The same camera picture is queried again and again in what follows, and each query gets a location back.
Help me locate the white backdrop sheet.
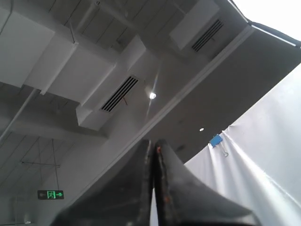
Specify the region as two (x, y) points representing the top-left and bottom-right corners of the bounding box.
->
(150, 63), (301, 226)

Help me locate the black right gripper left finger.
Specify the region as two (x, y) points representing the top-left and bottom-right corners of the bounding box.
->
(51, 140), (153, 226)

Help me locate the ceiling spot light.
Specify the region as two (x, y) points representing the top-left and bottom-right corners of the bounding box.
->
(149, 92), (157, 100)

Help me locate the green exit sign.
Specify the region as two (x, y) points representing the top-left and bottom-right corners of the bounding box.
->
(37, 190), (64, 200)

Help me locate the ceiling air vent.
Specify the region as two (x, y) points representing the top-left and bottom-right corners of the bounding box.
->
(191, 19), (224, 52)
(100, 76), (139, 113)

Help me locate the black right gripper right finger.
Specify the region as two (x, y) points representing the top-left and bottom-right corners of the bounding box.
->
(153, 139), (255, 226)

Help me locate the blue binder clip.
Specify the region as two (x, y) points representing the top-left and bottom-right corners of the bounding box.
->
(209, 134), (229, 158)

